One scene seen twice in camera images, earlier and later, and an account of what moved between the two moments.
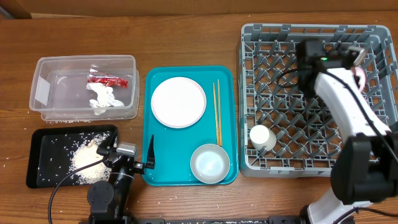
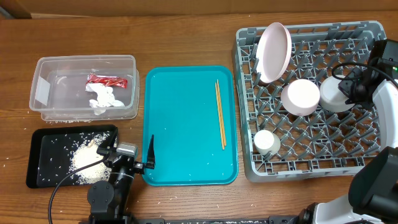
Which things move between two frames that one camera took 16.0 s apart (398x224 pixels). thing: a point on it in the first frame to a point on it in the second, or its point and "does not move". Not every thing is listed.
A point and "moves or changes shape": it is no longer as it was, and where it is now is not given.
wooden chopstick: [216, 111] to [219, 117]
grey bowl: [210, 163] moves or changes shape
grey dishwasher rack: [308, 132] does not move
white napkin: [105, 99] does not move
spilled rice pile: [85, 153] does not move
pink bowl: [359, 76] moves or changes shape
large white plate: [178, 102] to [273, 53]
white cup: [260, 136] moves or changes shape
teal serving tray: [191, 112] does not move
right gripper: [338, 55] to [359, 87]
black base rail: [285, 219] does not move
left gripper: [140, 167] does not move
